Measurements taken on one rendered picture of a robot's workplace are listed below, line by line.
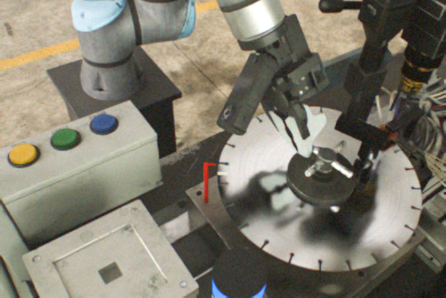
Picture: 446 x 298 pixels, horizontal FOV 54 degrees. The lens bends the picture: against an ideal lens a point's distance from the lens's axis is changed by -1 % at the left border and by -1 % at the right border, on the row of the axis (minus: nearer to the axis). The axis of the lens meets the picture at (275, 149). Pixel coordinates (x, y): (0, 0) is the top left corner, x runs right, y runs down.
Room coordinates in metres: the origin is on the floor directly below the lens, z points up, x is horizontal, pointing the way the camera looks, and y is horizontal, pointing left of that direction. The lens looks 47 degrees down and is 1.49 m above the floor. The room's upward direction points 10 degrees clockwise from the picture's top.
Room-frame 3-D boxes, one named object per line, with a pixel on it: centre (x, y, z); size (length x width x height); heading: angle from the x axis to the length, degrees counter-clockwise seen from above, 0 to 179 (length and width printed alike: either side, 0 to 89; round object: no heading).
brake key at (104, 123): (0.53, 0.32, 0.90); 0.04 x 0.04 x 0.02
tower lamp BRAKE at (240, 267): (0.16, 0.01, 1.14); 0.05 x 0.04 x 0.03; 45
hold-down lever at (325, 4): (0.52, -0.07, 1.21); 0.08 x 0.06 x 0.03; 135
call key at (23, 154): (0.43, 0.41, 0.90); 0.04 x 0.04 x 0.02
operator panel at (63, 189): (0.47, 0.35, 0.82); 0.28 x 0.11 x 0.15; 135
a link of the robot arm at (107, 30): (0.82, 0.43, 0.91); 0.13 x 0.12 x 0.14; 122
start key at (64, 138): (0.48, 0.36, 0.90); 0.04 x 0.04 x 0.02
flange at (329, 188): (0.45, -0.08, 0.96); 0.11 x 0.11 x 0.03
